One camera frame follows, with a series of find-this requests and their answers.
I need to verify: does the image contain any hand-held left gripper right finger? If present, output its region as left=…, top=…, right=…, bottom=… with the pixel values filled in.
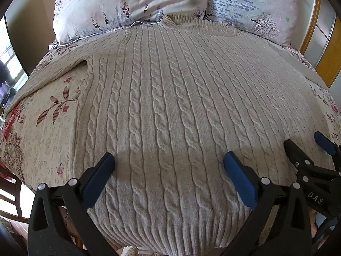
left=223, top=151, right=313, bottom=256

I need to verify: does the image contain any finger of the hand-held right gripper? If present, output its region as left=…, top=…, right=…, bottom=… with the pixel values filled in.
left=283, top=139, right=320, bottom=182
left=314, top=131, right=341, bottom=166

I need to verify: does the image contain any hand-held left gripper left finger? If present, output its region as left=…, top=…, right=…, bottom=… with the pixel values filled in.
left=27, top=153, right=126, bottom=256

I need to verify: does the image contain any cream cable-knit sweater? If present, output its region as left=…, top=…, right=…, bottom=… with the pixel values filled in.
left=69, top=15, right=336, bottom=254

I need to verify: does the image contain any red floral bed sheet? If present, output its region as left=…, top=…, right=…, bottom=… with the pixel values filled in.
left=0, top=29, right=341, bottom=192

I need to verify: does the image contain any wooden chair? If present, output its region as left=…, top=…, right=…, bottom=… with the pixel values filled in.
left=0, top=163, right=35, bottom=224

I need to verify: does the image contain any blue sprig floral pillow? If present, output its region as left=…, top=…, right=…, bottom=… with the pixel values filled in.
left=205, top=0, right=305, bottom=49

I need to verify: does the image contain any window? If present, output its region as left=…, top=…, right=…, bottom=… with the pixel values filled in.
left=0, top=16, right=30, bottom=110

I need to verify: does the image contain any pink floral pillow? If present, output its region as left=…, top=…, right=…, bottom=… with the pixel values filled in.
left=53, top=0, right=211, bottom=45

